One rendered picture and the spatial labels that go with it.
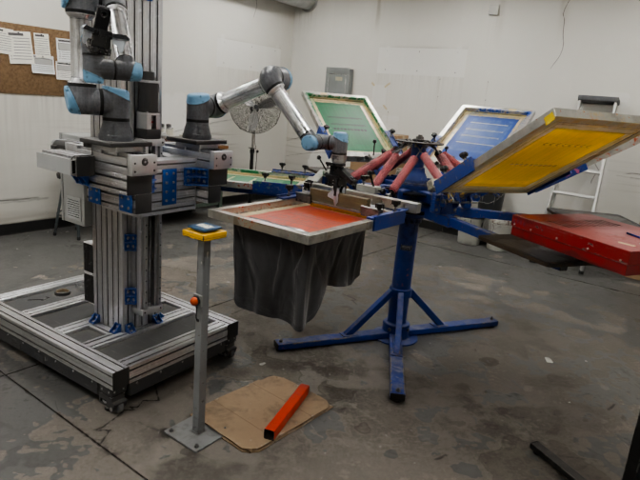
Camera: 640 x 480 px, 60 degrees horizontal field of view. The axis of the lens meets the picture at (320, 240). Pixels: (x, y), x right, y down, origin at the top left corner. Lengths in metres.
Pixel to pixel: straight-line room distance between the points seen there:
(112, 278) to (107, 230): 0.26
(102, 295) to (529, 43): 5.20
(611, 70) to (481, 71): 1.36
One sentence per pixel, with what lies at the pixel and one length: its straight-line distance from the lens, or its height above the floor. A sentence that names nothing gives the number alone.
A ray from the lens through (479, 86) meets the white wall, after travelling 6.88.
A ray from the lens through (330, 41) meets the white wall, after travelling 7.98.
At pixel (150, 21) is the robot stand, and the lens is 2.99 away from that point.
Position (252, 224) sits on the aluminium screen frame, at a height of 0.98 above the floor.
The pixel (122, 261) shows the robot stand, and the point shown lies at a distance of 2.99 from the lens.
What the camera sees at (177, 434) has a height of 0.01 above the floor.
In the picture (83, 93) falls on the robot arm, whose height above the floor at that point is 1.45.
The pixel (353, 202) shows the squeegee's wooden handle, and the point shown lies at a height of 1.03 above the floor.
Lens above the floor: 1.52
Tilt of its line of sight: 15 degrees down
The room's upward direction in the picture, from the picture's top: 5 degrees clockwise
